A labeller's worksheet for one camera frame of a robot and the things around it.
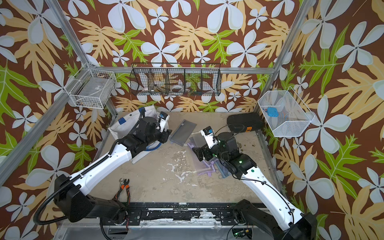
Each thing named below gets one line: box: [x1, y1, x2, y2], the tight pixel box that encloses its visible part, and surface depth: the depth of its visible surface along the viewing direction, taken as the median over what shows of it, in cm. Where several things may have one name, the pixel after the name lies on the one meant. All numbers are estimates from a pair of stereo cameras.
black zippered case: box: [226, 112, 264, 133], surface depth 113 cm
